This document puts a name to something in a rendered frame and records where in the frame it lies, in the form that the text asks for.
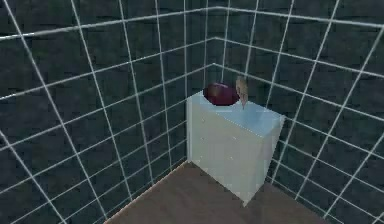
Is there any dark red round bowl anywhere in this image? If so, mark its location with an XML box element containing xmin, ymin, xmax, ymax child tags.
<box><xmin>202</xmin><ymin>82</ymin><xmax>241</xmax><ymax>107</ymax></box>

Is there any white chest of drawers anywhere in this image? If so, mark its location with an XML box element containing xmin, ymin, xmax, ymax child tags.
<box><xmin>185</xmin><ymin>90</ymin><xmax>286</xmax><ymax>208</ymax></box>

